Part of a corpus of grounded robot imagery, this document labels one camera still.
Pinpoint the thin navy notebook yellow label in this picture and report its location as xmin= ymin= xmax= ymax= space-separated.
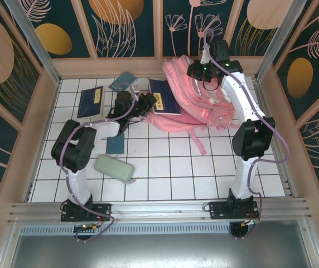
xmin=148 ymin=79 xmax=182 ymax=116

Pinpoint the grey slotted cable duct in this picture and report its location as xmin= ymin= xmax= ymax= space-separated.
xmin=18 ymin=224 xmax=308 ymax=236

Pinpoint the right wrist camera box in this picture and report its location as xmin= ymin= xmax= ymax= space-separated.
xmin=200 ymin=47 xmax=210 ymax=65

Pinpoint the thick navy book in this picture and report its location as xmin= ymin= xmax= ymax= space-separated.
xmin=77 ymin=86 xmax=106 ymax=118

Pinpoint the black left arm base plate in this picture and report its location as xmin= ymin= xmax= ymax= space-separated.
xmin=61 ymin=203 xmax=112 ymax=222

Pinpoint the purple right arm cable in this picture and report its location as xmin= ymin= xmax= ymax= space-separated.
xmin=204 ymin=28 xmax=290 ymax=241

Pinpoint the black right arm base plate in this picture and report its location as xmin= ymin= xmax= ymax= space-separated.
xmin=209 ymin=200 xmax=261 ymax=220

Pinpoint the pink backpack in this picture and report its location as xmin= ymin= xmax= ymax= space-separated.
xmin=144 ymin=55 xmax=240 ymax=156

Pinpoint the pale green pencil case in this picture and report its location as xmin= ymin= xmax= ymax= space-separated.
xmin=93 ymin=155 xmax=136 ymax=184

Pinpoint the grey metal sheet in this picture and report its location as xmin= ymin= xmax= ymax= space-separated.
xmin=7 ymin=233 xmax=318 ymax=268

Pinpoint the aluminium corner post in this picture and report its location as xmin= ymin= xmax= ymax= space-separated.
xmin=4 ymin=0 xmax=62 ymax=85
xmin=255 ymin=0 xmax=307 ymax=81

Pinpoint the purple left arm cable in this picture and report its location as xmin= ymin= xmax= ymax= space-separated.
xmin=59 ymin=83 xmax=117 ymax=243

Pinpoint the aluminium front rail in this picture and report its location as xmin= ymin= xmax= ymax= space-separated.
xmin=7 ymin=197 xmax=313 ymax=224

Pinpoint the dark teal notebook with print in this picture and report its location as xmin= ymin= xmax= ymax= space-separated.
xmin=108 ymin=71 xmax=138 ymax=92

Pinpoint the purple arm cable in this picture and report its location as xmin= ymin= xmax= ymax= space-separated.
xmin=204 ymin=28 xmax=290 ymax=241
xmin=59 ymin=83 xmax=117 ymax=243

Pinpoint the small plain teal notebook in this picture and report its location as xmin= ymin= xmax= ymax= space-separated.
xmin=105 ymin=133 xmax=126 ymax=156

